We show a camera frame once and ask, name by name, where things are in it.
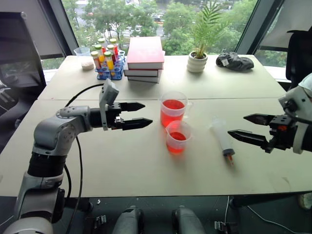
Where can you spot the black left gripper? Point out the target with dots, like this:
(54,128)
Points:
(114,123)

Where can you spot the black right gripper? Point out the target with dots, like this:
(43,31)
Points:
(282,136)

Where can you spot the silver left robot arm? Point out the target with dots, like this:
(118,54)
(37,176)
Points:
(51,131)

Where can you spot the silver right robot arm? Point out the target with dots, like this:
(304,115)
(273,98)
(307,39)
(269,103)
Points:
(307,81)

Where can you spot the clear plastic syringe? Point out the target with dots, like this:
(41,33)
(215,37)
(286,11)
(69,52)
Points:
(222,139)

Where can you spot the tall beaker red liquid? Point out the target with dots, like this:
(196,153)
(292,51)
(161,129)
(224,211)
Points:
(171,111)

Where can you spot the small beaker red liquid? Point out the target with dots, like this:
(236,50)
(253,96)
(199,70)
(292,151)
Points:
(178,141)

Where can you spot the blue test tube rack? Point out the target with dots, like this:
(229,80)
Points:
(117,69)

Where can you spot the green-capped yellow liquid tube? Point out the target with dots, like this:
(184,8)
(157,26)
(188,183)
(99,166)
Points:
(109,63)

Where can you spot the thick red book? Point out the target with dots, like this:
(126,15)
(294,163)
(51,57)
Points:
(145,53)

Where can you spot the cream-capped orange-red liquid tube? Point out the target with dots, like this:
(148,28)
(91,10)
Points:
(95,59)

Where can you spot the small white round container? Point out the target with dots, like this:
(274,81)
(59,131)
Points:
(87,65)

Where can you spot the dark gray crumpled cloth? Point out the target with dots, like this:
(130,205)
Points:
(235,62)

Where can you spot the green-capped orange liquid tube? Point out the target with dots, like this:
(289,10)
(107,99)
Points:
(100,54)

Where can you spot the cream-capped red liquid tube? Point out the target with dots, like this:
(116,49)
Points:
(111,48)

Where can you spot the green-capped red liquid tube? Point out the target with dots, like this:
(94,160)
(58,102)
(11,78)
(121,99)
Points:
(113,46)
(102,42)

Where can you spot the green plant in white pot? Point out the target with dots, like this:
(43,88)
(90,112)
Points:
(197,63)

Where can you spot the clear empty measuring beaker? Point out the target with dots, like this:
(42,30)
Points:
(81,51)

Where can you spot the black office chair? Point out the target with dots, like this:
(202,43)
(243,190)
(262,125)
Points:
(299,56)

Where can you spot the gray rounded shape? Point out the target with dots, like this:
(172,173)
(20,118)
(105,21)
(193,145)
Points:
(187,221)
(128,221)

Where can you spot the gray roller blind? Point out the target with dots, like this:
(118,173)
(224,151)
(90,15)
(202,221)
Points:
(287,19)
(36,26)

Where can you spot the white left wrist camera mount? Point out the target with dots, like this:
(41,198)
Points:
(110,92)

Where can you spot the dark window frame post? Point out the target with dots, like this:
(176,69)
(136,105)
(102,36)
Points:
(253,26)
(64,26)

